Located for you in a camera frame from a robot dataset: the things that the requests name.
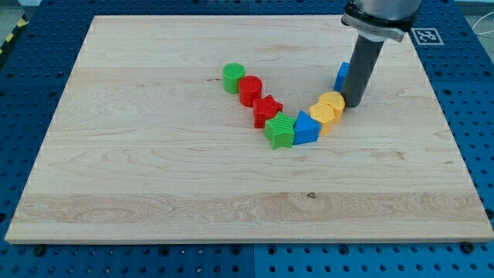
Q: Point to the blue cube block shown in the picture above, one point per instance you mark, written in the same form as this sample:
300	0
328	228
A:
341	76

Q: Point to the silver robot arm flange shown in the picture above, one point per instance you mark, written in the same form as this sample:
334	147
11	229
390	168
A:
379	20

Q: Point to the green star block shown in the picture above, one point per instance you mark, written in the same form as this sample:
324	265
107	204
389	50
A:
280	130

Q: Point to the red star block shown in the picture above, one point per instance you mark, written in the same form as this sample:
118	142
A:
265	109

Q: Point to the red cylinder block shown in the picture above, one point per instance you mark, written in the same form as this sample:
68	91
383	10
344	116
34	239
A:
250	89

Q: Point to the blue triangle block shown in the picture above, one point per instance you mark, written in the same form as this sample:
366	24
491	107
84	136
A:
306	129

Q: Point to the green cylinder block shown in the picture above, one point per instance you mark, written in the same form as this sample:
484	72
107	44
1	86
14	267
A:
232	73

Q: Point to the yellow hexagon block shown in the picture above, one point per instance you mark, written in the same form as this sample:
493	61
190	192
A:
324	115

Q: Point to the yellow semicircle block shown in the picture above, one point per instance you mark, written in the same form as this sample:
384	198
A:
336	101

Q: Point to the light wooden board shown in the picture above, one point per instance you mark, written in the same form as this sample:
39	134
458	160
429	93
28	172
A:
145	146

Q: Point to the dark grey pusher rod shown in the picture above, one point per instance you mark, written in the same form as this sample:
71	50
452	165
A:
362	62

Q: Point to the white fiducial marker tag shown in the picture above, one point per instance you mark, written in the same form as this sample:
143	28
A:
427	36

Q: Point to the yellow black hazard tape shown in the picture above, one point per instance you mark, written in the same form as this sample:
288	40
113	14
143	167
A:
14	35

